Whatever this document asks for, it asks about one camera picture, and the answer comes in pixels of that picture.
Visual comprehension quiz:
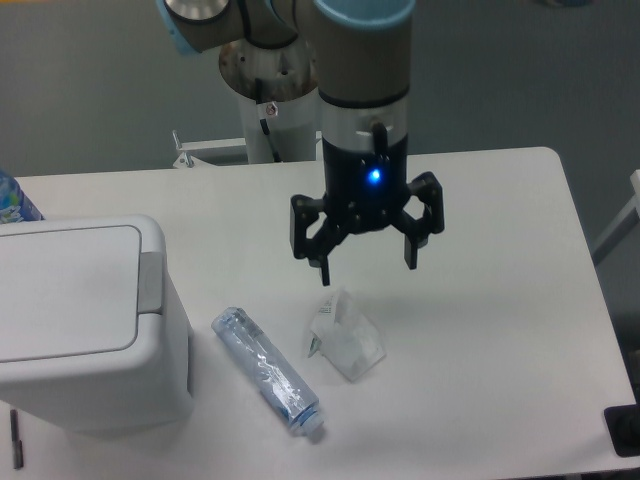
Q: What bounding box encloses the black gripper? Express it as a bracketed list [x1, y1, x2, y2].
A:
[290, 137, 445, 286]

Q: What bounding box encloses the white plastic trash can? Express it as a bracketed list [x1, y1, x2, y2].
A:
[1, 215, 194, 432]

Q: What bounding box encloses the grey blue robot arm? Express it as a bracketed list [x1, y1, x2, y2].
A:
[157, 1, 444, 274]

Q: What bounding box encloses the crumpled clear plastic wrapper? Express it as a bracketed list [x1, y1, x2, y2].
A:
[307, 287, 387, 383]

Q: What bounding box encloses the clear empty plastic bottle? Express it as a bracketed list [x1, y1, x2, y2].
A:
[211, 307, 326, 443]

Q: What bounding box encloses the blue labelled bottle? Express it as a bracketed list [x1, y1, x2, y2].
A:
[1, 171, 45, 224]

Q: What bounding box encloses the black pen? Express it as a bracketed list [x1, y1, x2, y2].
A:
[10, 408, 24, 470]

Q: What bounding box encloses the white frame bracket left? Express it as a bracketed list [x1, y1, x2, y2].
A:
[172, 130, 248, 169]

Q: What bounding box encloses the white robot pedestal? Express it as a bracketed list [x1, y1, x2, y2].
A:
[218, 38, 318, 164]

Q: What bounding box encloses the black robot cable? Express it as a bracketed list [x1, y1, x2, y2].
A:
[253, 77, 282, 164]

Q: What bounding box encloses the white metal frame leg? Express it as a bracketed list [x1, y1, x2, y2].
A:
[591, 170, 639, 266]

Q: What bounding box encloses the black clamp mount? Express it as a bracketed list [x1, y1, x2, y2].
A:
[604, 404, 639, 458]

